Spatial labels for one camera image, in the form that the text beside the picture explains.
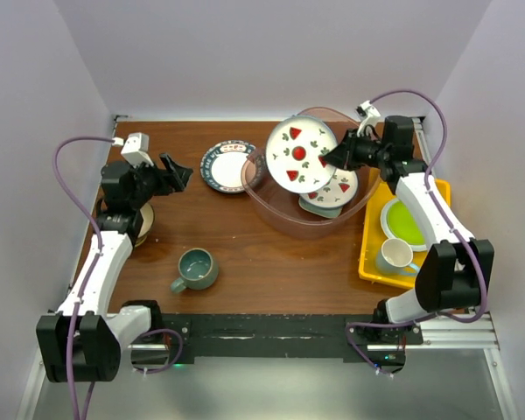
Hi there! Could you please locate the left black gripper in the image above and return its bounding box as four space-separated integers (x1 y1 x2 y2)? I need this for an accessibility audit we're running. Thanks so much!
127 153 192 209

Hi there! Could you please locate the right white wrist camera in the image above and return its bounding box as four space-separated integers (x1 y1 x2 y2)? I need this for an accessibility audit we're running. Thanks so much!
356 101 382 137

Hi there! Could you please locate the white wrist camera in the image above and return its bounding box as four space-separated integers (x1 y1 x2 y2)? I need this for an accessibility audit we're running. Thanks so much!
356 101 382 137
112 132 153 167

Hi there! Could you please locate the dark green lettered plate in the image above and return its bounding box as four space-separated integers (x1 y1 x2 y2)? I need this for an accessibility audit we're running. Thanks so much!
199 140 266 194

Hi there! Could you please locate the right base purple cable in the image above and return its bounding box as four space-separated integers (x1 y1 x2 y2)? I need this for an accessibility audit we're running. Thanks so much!
344 321 407 375

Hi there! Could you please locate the cream patterned bowl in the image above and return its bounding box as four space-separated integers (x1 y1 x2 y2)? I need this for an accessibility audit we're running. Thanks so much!
134 203 155 248

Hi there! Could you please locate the mint green divided tray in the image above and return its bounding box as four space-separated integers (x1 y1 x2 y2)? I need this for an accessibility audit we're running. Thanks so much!
298 192 343 219

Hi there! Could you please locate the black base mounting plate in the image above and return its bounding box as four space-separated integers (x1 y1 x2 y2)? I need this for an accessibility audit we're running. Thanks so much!
129 313 424 368

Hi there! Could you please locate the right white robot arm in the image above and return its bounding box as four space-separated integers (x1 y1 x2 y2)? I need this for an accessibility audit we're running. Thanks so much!
323 115 494 344

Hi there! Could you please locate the yellow plastic tray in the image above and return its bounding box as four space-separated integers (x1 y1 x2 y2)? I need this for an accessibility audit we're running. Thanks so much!
359 170 426 290

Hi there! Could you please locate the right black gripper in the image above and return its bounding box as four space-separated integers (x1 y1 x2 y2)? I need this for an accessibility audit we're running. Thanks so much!
323 128 390 172

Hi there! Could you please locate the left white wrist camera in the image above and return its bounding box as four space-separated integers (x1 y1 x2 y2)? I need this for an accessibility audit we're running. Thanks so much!
112 132 153 167

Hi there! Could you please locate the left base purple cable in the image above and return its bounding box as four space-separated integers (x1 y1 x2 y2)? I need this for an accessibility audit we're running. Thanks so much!
130 327 186 375

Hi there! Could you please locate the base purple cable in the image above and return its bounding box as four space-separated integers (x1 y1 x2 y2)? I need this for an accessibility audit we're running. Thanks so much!
130 327 186 375
344 321 407 375

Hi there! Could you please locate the pink translucent plastic bin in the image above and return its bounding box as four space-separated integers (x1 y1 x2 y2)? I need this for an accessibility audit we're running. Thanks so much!
245 107 379 239

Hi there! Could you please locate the watermelon plate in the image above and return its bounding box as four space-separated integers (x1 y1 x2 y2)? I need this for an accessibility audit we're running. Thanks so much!
300 169 359 209
265 115 337 194

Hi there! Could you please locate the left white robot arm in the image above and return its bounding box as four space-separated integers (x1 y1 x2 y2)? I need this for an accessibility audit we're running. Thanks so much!
36 153 193 382

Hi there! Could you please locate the white mug blue handle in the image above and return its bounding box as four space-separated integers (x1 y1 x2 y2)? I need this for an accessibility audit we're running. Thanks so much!
374 238 420 277

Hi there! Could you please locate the teal ceramic mug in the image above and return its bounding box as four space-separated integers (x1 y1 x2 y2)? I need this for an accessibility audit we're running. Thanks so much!
171 248 219 294

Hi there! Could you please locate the green plate white rim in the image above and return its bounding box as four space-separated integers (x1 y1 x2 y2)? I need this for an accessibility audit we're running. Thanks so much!
380 199 427 252

